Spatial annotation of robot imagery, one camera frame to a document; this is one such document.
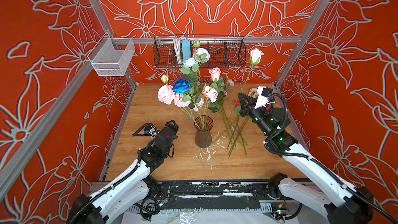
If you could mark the light blue box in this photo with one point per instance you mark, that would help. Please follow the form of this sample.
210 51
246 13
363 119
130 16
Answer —
186 49

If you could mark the small pink flower bunch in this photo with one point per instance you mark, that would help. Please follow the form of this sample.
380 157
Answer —
226 84

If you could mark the pink rose bunch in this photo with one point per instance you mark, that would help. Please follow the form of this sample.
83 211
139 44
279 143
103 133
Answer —
253 93

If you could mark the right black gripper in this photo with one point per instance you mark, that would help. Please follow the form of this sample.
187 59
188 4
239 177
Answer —
252 100

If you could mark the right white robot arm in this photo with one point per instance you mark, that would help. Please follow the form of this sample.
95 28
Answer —
336 199

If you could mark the pink peony stem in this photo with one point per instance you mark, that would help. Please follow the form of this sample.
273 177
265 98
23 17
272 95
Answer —
165 92

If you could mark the black wire wall basket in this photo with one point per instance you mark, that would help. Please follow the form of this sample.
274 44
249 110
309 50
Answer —
209 51

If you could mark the white green flower stem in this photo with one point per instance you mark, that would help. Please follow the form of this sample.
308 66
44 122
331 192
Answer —
191 69

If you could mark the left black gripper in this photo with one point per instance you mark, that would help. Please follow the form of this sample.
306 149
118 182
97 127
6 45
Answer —
174 127

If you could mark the blue rose stem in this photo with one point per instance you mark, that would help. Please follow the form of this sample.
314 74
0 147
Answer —
187 101

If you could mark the clear acrylic wall bin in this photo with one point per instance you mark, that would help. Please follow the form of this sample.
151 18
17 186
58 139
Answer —
108 58

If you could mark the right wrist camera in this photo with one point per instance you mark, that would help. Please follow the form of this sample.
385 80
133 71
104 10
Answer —
263 99

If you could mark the dark smoked glass vase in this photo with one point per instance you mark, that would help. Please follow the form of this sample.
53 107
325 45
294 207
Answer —
204 125

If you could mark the white pink rose stem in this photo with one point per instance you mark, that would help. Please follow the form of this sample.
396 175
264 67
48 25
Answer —
255 58

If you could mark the red rose stem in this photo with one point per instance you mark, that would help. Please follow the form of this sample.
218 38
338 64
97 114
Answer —
236 130

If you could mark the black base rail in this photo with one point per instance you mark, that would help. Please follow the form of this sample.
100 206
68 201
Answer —
217 195

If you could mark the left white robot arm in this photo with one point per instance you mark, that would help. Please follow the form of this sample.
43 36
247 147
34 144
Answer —
134 187

